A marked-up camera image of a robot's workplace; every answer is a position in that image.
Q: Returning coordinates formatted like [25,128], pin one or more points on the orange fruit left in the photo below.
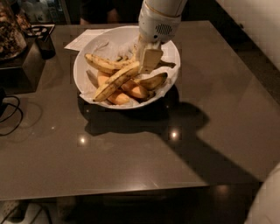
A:
[118,97]

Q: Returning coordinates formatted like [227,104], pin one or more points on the dark box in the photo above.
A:
[22,74]

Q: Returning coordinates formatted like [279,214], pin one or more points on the black white patterned card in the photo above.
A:
[41,32]

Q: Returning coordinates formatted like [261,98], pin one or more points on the glass jar of snacks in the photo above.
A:
[12,40]

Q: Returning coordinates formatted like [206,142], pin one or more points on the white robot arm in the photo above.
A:
[169,8]

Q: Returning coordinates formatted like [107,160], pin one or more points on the white bowl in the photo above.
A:
[87,58]

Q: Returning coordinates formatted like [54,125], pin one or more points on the white paper sheet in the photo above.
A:
[81,41]

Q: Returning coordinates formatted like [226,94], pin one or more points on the orange fruit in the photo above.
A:
[135,90]
[118,97]

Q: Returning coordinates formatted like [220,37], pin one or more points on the small yellow banana right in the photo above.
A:
[153,82]

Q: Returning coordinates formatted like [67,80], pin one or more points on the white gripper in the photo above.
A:
[155,27]

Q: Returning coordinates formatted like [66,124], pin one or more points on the long spotted yellow banana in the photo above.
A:
[105,90]

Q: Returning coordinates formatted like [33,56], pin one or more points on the upper spotted yellow banana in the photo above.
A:
[105,65]

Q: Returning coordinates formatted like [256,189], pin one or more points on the orange fruit right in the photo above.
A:
[135,90]

